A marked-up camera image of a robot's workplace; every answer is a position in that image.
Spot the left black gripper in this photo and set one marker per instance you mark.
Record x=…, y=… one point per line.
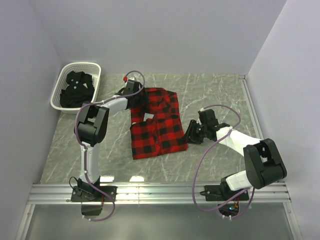
x=143, y=100

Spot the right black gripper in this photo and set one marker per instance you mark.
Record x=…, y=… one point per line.
x=190, y=135

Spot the red black plaid shirt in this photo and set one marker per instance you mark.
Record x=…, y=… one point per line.
x=156, y=127

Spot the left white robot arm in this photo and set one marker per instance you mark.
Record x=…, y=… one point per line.
x=91, y=128

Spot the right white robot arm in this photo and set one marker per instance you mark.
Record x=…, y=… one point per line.
x=240, y=142

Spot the black shirt in basket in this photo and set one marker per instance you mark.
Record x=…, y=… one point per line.
x=79, y=89

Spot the white plastic laundry basket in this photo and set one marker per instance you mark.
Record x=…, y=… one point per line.
x=90, y=68

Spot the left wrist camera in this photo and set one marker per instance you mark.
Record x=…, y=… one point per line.
x=130, y=83

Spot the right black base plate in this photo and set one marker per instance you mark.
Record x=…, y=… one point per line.
x=215, y=193

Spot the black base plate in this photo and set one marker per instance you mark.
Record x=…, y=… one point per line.
x=215, y=193
x=82, y=196

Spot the aluminium side rail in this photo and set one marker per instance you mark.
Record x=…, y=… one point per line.
x=257, y=120

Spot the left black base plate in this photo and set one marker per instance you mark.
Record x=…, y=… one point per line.
x=82, y=196

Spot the aluminium mounting rail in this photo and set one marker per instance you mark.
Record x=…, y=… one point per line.
x=148, y=193

